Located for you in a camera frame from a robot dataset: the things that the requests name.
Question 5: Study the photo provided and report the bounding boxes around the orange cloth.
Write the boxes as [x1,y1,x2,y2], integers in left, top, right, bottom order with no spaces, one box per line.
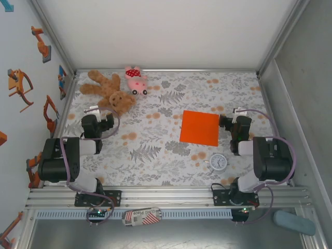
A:
[179,110,220,147]

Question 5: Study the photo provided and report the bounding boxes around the brown teddy bear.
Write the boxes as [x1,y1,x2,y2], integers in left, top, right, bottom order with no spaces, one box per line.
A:
[79,69,137,118]

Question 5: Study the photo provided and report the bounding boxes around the white round alarm clock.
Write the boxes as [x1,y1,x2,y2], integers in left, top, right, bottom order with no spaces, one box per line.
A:
[204,153,228,175]

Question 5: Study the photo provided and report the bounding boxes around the pink plush toy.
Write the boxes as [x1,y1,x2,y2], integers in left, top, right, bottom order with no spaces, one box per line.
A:
[124,65,149,96]

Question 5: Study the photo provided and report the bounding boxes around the floral print tablecloth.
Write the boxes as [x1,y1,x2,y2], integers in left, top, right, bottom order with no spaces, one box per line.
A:
[49,71,288,187]

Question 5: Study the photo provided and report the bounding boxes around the printed striped label pouch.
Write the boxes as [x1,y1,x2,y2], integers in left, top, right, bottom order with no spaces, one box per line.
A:
[121,206,163,228]

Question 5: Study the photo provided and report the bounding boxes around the blue grey oval case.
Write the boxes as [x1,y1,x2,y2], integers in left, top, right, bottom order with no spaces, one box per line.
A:
[273,210,316,236]

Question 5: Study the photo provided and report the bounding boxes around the aluminium side rail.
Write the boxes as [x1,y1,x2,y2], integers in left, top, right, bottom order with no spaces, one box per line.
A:
[258,74,295,187]
[50,74,80,140]

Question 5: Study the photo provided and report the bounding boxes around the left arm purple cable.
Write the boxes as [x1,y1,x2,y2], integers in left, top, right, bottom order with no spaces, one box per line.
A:
[60,106,120,227]

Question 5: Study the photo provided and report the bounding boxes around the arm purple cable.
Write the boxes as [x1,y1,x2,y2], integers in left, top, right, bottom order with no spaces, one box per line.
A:
[234,108,297,226]
[60,106,120,227]

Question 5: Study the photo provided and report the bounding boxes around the blue orange wall sticker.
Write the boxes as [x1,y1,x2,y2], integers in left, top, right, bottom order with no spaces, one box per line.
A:
[57,64,68,101]

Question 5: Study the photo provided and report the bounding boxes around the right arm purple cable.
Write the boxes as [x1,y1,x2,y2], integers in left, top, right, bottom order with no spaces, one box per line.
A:
[234,108,297,226]

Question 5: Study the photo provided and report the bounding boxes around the aluminium cross rail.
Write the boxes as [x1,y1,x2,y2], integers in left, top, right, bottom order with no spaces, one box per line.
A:
[75,67,260,74]

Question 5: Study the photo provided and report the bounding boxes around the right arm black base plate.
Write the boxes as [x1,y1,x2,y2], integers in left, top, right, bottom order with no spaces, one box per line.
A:
[212,188,260,208]

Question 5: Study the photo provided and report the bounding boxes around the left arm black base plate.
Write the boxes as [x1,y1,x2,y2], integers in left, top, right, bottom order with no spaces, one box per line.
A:
[74,190,122,208]

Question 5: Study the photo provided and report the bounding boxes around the orange claw gripper wall sticker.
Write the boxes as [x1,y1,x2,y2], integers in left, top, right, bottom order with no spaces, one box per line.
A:
[7,68,34,113]

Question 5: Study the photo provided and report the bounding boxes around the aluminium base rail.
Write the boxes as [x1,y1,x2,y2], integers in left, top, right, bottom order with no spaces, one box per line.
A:
[24,184,315,210]

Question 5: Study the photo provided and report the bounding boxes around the aluminium frame post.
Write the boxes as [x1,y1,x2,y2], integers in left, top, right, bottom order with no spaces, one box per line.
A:
[27,0,78,76]
[255,0,311,76]

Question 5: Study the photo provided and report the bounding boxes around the white slotted cable duct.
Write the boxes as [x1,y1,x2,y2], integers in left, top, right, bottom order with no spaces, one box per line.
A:
[35,209,233,220]

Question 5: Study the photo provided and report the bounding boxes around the aluminium frame leg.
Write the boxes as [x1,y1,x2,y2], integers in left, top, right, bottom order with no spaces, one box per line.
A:
[295,207,328,249]
[15,209,37,249]

